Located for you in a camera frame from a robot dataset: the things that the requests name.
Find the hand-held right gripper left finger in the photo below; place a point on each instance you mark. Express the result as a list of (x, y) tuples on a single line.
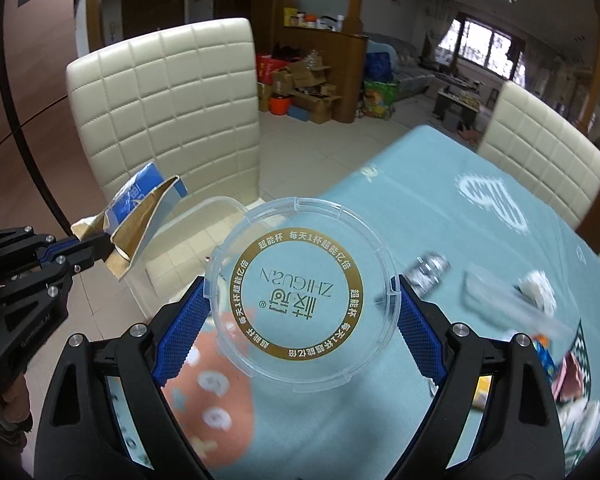
[(180, 332)]

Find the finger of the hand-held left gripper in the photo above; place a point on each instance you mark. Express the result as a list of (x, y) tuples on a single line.
[(55, 277), (65, 247)]

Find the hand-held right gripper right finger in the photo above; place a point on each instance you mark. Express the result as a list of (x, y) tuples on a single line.
[(420, 332)]

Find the blue milk carton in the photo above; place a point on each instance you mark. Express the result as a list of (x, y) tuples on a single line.
[(130, 200)]

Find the clear plastic cup sleeve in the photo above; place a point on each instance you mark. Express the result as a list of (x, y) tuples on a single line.
[(500, 300)]

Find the clear round plastic lid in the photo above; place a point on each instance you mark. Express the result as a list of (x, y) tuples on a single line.
[(300, 300)]

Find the person's left forearm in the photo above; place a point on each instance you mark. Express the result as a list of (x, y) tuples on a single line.
[(5, 410)]

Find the crumpled silver foil wrapper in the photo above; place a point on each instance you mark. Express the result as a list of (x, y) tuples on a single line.
[(427, 269)]

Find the yellow packet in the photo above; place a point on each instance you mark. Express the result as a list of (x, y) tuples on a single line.
[(482, 390)]

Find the crumpled white plastic bag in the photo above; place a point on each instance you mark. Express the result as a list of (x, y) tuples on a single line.
[(537, 285)]

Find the teal printed tablecloth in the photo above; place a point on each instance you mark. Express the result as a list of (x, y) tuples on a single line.
[(430, 200)]

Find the pink snack wrapper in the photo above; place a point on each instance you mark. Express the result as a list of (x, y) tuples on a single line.
[(569, 377)]

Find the black white patterned bag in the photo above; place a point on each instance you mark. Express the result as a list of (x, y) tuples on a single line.
[(587, 350)]

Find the white plastic packet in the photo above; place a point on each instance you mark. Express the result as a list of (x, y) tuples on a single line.
[(580, 425)]

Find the coffee table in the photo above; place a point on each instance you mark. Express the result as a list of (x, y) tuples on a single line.
[(455, 100)]

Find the colourful printed bag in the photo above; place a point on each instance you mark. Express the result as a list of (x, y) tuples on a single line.
[(377, 97)]

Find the orange bucket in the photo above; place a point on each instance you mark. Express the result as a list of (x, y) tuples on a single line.
[(280, 105)]

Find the dark wooden door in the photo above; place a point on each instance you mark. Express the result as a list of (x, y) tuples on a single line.
[(152, 2)]

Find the grey sofa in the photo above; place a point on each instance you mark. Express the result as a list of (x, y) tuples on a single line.
[(410, 67)]

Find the pile of cardboard boxes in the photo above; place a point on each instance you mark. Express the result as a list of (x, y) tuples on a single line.
[(310, 90)]

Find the wooden cabinet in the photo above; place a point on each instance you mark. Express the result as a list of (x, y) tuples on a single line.
[(347, 75)]

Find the blue bag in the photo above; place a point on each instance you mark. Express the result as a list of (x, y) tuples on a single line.
[(377, 65)]

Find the red box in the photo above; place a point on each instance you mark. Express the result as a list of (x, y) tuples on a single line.
[(267, 67)]

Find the window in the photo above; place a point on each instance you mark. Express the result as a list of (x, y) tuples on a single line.
[(485, 45)]

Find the yellow box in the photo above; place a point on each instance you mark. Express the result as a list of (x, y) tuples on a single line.
[(292, 16)]

